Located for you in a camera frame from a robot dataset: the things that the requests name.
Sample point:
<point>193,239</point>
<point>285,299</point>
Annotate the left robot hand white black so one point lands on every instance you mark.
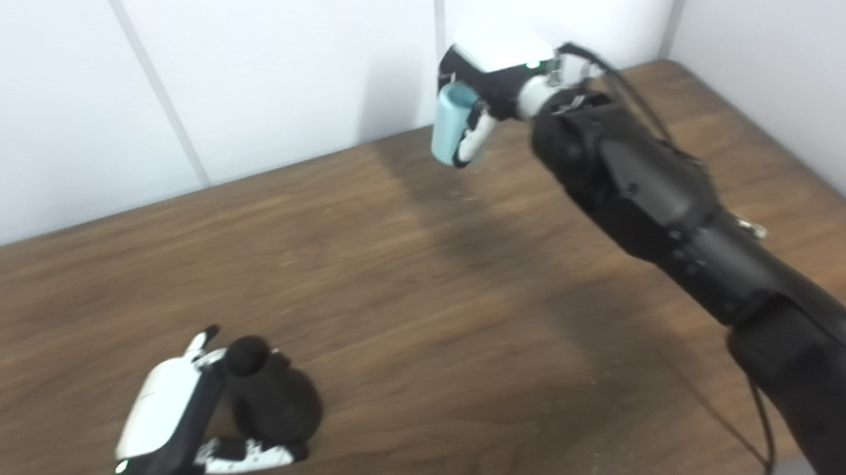
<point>165,417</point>

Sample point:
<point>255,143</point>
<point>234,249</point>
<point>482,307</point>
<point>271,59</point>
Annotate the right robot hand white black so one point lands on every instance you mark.
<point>500,67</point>

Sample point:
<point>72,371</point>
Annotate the light blue cup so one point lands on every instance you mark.
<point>451,130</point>

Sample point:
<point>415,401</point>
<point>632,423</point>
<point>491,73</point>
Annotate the black funnel-shaped nozzle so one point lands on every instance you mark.
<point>276,407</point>

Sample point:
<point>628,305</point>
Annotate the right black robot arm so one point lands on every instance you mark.
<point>669,214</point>

